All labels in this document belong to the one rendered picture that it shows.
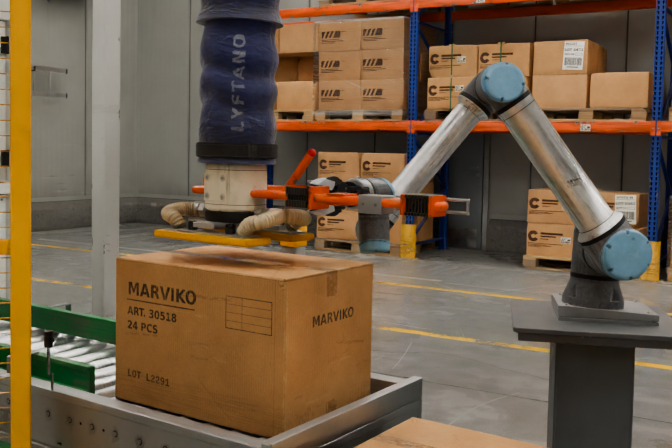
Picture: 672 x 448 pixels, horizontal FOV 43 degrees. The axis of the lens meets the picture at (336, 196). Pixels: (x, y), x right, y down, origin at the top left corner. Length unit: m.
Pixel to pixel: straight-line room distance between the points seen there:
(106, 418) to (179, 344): 0.26
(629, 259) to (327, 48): 8.25
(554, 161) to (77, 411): 1.48
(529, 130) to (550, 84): 6.92
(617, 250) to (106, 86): 3.47
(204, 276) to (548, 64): 7.53
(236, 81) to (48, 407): 1.03
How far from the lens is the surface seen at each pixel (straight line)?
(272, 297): 2.07
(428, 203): 1.96
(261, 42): 2.30
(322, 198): 2.14
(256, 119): 2.28
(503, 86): 2.47
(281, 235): 2.33
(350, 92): 10.30
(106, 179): 5.21
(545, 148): 2.50
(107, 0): 5.28
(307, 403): 2.19
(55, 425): 2.50
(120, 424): 2.29
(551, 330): 2.57
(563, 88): 9.37
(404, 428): 2.28
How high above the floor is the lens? 1.26
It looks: 3 degrees down
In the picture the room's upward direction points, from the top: 1 degrees clockwise
